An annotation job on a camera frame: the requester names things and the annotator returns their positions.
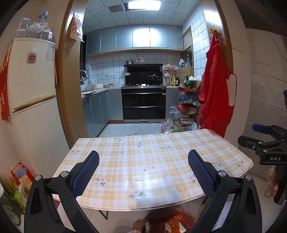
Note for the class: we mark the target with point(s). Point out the orange sauce packet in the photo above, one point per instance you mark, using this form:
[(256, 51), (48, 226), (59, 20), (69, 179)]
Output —
[(176, 219)]

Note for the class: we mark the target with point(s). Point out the row of condiment bottles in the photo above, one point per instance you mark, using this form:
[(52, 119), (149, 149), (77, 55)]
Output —
[(172, 80)]

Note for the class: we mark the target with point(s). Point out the white kitchen counter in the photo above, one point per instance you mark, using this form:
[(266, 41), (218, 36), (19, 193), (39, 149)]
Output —
[(96, 90)]

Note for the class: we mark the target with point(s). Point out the grey cabinets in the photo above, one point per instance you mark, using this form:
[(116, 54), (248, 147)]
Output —
[(98, 109), (134, 38)]

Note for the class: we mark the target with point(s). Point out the plastic bags on floor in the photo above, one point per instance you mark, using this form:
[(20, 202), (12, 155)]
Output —
[(172, 126)]

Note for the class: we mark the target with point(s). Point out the green round basin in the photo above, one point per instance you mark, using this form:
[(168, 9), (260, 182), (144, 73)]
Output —
[(10, 212)]

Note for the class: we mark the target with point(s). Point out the clear plastic box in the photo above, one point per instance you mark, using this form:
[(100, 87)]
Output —
[(23, 28)]

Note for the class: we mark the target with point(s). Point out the red paper banner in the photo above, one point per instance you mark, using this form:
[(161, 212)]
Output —
[(3, 89)]

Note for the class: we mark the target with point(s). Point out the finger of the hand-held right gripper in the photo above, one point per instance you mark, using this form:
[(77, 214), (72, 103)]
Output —
[(248, 140), (261, 128)]

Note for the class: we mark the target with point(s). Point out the clear tall bottle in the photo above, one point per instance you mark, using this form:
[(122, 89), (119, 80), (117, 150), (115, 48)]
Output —
[(188, 61)]

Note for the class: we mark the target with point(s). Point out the black wok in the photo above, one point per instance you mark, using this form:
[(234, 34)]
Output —
[(154, 78)]

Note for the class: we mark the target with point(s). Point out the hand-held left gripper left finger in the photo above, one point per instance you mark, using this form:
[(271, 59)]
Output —
[(86, 173)]

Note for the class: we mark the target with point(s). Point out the black integrated stove oven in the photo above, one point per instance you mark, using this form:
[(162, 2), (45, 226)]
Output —
[(143, 103)]

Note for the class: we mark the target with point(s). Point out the person's right hand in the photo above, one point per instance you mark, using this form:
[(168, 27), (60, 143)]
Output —
[(272, 174)]

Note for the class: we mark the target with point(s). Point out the brown plastic bin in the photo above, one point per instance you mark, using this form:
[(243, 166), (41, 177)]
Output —
[(145, 216)]

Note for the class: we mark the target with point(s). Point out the metal table leg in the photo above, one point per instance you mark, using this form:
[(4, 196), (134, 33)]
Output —
[(104, 215)]

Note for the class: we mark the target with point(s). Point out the yellow plaid tablecloth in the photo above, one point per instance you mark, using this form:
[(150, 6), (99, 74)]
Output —
[(143, 156)]

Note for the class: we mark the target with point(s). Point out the ceiling vent grille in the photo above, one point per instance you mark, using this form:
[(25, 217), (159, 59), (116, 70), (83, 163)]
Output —
[(114, 8)]

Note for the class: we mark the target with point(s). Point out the wooden wall cabinet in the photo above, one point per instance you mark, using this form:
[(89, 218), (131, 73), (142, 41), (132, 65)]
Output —
[(187, 42)]

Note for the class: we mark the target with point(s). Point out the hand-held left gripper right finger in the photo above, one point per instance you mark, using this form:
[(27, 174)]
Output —
[(201, 173)]

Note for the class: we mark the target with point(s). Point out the black range hood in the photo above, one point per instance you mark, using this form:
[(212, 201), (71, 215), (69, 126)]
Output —
[(141, 72)]

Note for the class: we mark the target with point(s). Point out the hanging printed bag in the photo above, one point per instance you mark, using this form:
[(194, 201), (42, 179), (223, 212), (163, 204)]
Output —
[(77, 28)]

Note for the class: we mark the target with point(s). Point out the ceiling light panel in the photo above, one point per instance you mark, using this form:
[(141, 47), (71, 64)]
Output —
[(144, 4)]

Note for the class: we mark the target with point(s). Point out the cream refrigerator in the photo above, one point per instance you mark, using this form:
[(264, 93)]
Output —
[(31, 85)]

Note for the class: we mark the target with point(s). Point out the white lidded pot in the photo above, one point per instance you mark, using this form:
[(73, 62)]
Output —
[(98, 86)]

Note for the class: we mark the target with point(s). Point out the wooden door frame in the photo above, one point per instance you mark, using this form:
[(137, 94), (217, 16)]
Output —
[(67, 89)]

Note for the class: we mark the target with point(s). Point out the clear plastic bags pile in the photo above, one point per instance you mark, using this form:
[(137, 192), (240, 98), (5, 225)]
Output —
[(40, 28)]

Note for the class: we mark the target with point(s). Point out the metal faucet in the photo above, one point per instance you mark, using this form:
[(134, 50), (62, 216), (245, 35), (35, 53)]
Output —
[(84, 74)]

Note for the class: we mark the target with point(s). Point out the white fridge sticker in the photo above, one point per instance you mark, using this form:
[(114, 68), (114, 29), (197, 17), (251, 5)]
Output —
[(50, 52)]

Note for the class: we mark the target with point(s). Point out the red fridge magnet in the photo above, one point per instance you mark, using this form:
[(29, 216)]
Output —
[(32, 57)]

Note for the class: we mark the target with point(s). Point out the red apron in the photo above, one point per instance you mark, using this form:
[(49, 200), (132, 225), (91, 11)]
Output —
[(216, 89)]

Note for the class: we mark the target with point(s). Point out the white condiment shelf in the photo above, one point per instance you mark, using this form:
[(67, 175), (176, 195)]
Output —
[(168, 70)]

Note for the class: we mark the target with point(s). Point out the small metal pot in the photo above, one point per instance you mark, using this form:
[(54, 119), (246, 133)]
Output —
[(129, 62)]

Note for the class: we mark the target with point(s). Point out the grey lower cabinets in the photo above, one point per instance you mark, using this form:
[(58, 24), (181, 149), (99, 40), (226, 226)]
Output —
[(98, 109)]

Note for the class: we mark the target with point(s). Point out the grey upper cabinets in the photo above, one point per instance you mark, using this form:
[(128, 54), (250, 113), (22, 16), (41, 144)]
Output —
[(134, 38)]

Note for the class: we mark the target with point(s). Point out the white plastic jug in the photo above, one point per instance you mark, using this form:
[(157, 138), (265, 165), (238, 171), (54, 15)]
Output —
[(181, 63)]

